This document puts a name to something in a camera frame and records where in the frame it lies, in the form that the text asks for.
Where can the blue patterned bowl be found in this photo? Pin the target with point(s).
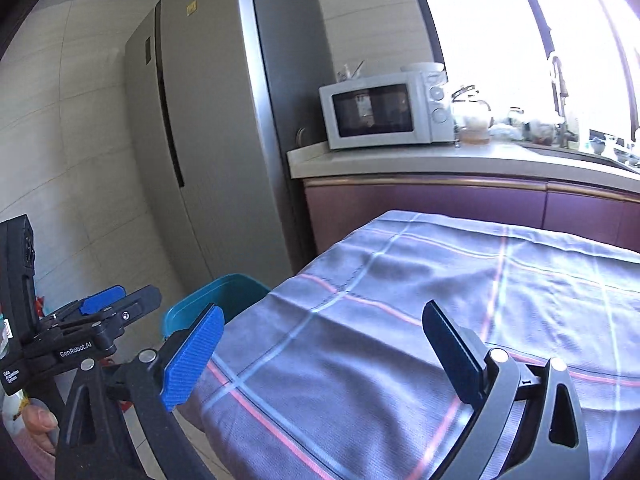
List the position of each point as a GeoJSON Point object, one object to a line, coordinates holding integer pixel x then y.
{"type": "Point", "coordinates": [627, 156]}

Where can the kitchen window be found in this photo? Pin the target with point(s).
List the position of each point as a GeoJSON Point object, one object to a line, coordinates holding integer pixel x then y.
{"type": "Point", "coordinates": [475, 20]}

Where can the small white figurine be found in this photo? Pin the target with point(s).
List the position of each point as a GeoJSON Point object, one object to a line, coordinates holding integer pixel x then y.
{"type": "Point", "coordinates": [345, 76]}

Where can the glass kettle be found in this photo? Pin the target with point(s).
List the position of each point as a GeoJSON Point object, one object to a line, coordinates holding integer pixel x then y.
{"type": "Point", "coordinates": [472, 120]}

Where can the person's left hand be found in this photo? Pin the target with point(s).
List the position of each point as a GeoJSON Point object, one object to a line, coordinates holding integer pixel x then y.
{"type": "Point", "coordinates": [40, 420]}

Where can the purple kitchen counter cabinet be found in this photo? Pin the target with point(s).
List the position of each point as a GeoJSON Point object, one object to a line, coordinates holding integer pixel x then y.
{"type": "Point", "coordinates": [425, 205]}

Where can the small dark bowl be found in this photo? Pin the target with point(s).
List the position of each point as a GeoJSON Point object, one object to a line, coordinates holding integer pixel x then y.
{"type": "Point", "coordinates": [600, 144]}

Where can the white microwave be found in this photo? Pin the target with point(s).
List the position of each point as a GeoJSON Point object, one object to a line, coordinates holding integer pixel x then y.
{"type": "Point", "coordinates": [422, 110]}

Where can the grey refrigerator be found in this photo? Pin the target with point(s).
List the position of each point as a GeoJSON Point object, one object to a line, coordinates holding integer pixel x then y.
{"type": "Point", "coordinates": [215, 135]}

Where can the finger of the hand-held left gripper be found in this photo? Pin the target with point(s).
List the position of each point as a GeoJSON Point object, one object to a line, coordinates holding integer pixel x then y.
{"type": "Point", "coordinates": [142, 302]}
{"type": "Point", "coordinates": [102, 298]}

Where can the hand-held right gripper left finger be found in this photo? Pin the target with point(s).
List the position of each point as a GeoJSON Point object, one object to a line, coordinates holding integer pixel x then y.
{"type": "Point", "coordinates": [192, 360]}

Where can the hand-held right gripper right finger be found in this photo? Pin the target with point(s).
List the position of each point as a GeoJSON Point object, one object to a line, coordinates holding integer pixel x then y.
{"type": "Point", "coordinates": [452, 357]}

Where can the printed plastic bag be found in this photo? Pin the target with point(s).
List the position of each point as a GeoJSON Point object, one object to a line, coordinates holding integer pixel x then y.
{"type": "Point", "coordinates": [15, 410]}

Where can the teal trash bin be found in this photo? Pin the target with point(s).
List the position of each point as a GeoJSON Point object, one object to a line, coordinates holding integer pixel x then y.
{"type": "Point", "coordinates": [235, 290]}

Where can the plaid tablecloth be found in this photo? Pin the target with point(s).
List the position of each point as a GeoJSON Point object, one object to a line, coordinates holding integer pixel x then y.
{"type": "Point", "coordinates": [400, 270]}

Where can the metal faucet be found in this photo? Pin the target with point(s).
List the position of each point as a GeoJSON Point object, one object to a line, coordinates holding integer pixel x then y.
{"type": "Point", "coordinates": [562, 95]}

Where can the kitchen sink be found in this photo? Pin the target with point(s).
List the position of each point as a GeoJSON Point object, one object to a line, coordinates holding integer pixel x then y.
{"type": "Point", "coordinates": [575, 152]}

